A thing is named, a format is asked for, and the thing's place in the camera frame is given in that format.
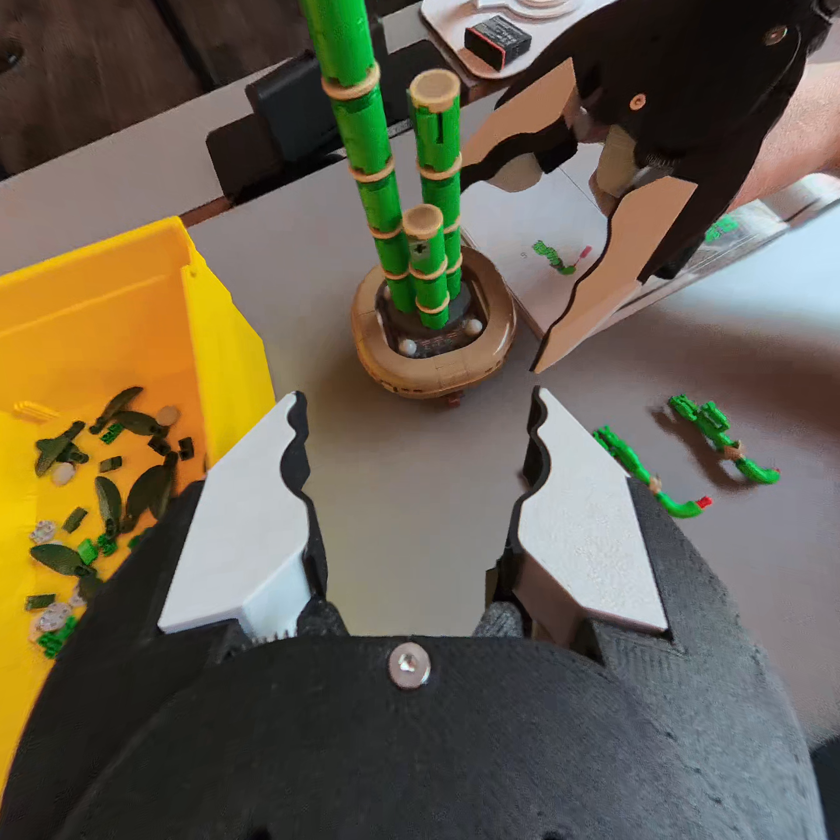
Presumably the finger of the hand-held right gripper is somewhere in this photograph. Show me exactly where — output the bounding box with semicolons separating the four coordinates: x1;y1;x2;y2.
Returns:
458;58;581;194
529;125;699;376

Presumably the small black battery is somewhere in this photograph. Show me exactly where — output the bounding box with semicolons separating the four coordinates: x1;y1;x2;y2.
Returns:
463;16;534;70

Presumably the lego instruction booklet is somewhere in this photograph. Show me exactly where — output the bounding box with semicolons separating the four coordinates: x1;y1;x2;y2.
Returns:
458;141;657;342

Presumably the pile of loose lego pieces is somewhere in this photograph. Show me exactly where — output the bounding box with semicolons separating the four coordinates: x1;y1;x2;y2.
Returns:
25;385;198;659

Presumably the clear acrylic booklet holder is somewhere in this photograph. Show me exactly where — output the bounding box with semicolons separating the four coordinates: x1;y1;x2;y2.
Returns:
646;174;840;296

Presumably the lego bamboo plant model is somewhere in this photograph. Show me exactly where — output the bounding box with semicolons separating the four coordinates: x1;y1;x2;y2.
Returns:
298;0;519;411

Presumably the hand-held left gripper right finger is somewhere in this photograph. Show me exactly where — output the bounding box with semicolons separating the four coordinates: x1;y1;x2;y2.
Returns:
489;386;670;643

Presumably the black plastic block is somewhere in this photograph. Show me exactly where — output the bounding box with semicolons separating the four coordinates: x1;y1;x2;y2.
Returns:
205;49;421;203

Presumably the green lego bamboo branch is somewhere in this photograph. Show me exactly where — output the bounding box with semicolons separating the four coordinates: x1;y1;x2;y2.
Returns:
592;425;714;521
667;394;783;488

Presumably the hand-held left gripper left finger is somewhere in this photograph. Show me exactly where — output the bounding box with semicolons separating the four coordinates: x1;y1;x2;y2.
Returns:
157;390;329;639

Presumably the yellow plastic bin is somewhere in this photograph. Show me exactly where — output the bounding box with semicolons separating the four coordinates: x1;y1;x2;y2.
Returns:
0;215;277;785

